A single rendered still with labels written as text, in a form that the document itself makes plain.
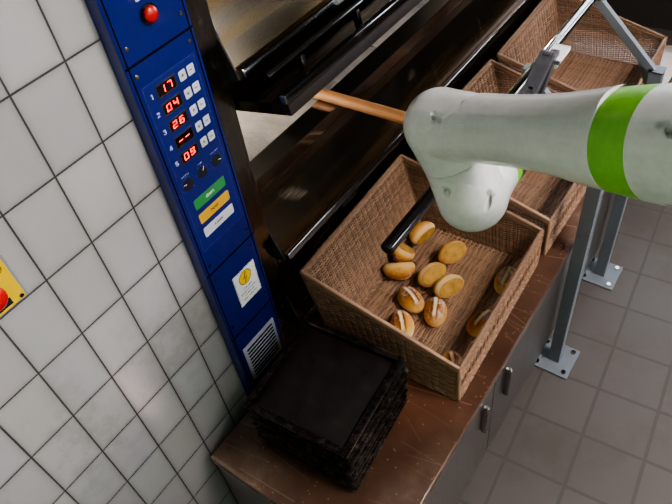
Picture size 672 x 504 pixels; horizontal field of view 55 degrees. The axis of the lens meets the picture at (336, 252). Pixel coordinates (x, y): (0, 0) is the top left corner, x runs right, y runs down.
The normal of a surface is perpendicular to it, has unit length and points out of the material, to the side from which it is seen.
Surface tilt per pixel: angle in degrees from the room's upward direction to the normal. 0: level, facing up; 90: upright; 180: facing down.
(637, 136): 61
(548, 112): 44
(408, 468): 0
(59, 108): 90
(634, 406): 0
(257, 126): 0
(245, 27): 70
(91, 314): 90
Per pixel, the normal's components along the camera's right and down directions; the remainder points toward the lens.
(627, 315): -0.11, -0.68
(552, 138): -0.92, 0.07
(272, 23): 0.73, 0.10
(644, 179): -0.78, 0.57
